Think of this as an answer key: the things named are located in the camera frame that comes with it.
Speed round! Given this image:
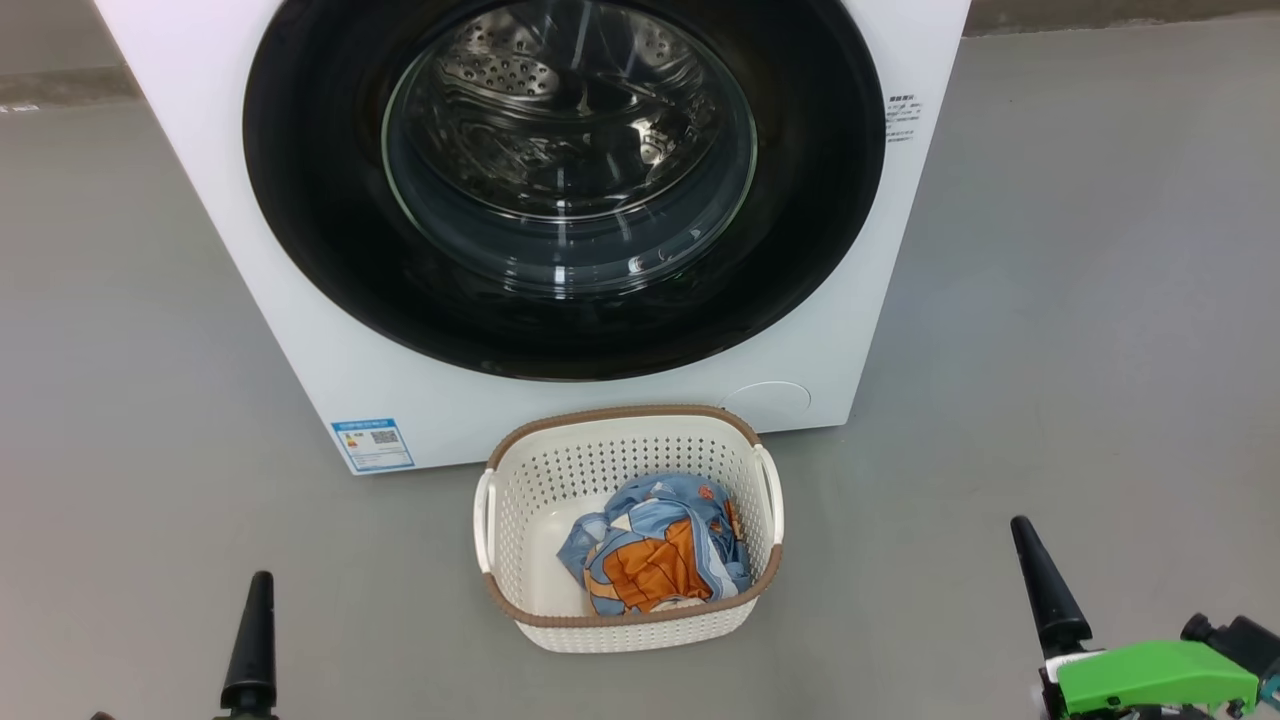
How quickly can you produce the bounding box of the stainless steel washing machine drum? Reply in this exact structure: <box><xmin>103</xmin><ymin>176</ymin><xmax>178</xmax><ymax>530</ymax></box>
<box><xmin>400</xmin><ymin>0</ymin><xmax>743</xmax><ymax>219</ymax></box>

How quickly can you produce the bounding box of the round white filter cover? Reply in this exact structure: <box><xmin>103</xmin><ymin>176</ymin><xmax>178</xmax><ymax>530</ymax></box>
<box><xmin>718</xmin><ymin>381</ymin><xmax>812</xmax><ymax>422</ymax></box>

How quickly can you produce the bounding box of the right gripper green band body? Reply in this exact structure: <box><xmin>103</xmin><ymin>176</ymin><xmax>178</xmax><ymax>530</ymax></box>
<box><xmin>1038</xmin><ymin>640</ymin><xmax>1261</xmax><ymax>720</ymax></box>

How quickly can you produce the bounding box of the cream perforated laundry basket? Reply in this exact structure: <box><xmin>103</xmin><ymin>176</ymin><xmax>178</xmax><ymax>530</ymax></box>
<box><xmin>473</xmin><ymin>404</ymin><xmax>785</xmax><ymax>653</ymax></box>

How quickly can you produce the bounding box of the blue garment large orange patch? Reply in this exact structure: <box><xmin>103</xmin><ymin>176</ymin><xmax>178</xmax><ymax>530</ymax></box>
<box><xmin>557</xmin><ymin>510</ymin><xmax>746</xmax><ymax>616</ymax></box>

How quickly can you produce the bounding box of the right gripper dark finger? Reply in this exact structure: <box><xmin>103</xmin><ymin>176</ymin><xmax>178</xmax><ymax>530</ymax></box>
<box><xmin>1010</xmin><ymin>516</ymin><xmax>1092</xmax><ymax>659</ymax></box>

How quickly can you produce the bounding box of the blue energy label sticker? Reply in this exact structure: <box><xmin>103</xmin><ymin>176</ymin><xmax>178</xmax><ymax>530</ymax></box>
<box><xmin>331</xmin><ymin>418</ymin><xmax>415</xmax><ymax>473</ymax></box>

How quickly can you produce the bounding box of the round black-rimmed glass door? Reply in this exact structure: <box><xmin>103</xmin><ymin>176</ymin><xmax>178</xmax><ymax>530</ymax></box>
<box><xmin>242</xmin><ymin>0</ymin><xmax>887</xmax><ymax>382</ymax></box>

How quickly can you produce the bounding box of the white front-load washing machine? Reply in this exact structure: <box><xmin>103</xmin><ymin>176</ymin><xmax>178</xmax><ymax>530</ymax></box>
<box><xmin>95</xmin><ymin>0</ymin><xmax>973</xmax><ymax>476</ymax></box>

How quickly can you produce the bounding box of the small black text label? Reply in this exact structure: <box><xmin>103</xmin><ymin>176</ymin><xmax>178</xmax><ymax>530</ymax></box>
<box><xmin>884</xmin><ymin>95</ymin><xmax>923</xmax><ymax>143</ymax></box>

